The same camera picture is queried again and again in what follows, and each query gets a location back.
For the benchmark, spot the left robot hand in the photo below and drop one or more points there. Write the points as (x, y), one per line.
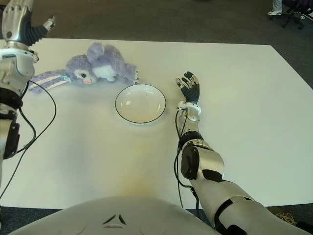
(17, 22)

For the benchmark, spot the white sneaker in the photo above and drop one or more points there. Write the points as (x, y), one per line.
(274, 12)

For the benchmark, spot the white plate black rim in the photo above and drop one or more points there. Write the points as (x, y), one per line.
(140, 104)

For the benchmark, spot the light trouser leg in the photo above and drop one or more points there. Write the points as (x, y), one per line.
(277, 4)

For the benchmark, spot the silver robot torso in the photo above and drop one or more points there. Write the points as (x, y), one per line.
(117, 215)

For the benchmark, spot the black office chair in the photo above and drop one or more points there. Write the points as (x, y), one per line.
(297, 12)

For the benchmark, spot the purple plush bunny doll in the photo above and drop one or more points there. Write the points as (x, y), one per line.
(102, 63)

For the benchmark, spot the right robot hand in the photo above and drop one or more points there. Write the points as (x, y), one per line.
(192, 93)

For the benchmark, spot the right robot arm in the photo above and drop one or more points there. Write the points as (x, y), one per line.
(210, 166)

